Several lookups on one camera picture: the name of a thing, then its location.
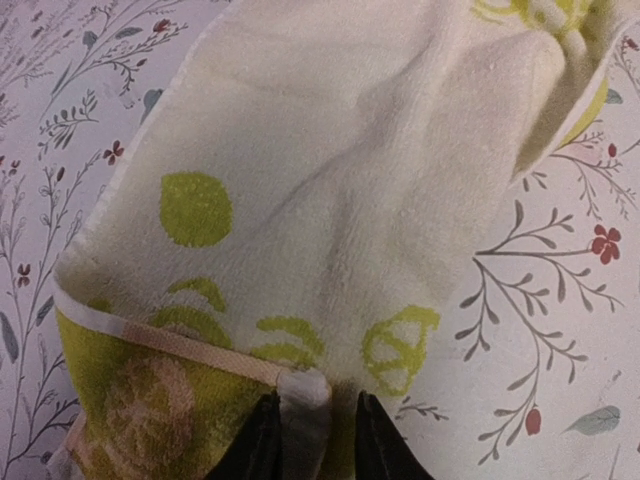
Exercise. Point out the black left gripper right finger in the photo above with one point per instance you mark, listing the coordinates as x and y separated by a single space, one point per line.
380 452

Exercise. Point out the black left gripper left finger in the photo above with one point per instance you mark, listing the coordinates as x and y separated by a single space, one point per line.
256 452

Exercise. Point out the yellow-green crocodile towel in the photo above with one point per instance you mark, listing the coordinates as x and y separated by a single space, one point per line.
320 205

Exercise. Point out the floral patterned table mat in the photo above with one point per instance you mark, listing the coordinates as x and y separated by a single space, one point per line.
78 79

